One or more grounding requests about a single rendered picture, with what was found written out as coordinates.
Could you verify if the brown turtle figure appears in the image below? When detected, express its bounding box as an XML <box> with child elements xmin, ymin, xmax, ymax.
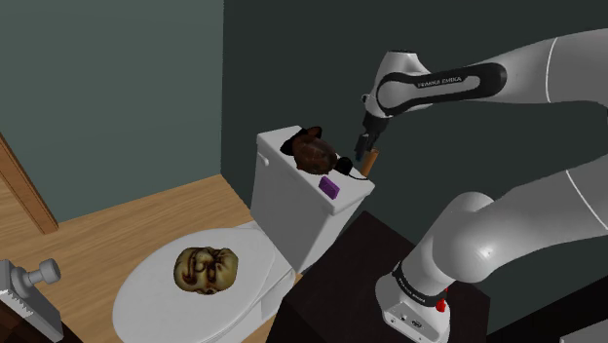
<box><xmin>279</xmin><ymin>125</ymin><xmax>369</xmax><ymax>180</ymax></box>

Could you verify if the golden head figure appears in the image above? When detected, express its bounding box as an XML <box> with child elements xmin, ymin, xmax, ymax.
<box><xmin>172</xmin><ymin>245</ymin><xmax>240</xmax><ymax>296</ymax></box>

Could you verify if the wooden door frame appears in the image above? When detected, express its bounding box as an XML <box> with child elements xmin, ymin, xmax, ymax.
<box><xmin>0</xmin><ymin>132</ymin><xmax>59</xmax><ymax>237</ymax></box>

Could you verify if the dark robot stand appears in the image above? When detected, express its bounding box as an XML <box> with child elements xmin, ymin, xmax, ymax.
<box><xmin>265</xmin><ymin>210</ymin><xmax>491</xmax><ymax>343</ymax></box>

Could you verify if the purple block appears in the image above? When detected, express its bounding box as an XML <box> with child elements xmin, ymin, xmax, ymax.
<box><xmin>318</xmin><ymin>175</ymin><xmax>342</xmax><ymax>199</ymax></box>

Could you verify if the orange cylinder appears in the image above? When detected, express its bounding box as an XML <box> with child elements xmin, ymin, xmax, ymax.
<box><xmin>359</xmin><ymin>147</ymin><xmax>382</xmax><ymax>178</ymax></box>

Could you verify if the white toilet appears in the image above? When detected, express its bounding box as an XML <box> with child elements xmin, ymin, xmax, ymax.
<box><xmin>111</xmin><ymin>125</ymin><xmax>376</xmax><ymax>343</ymax></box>

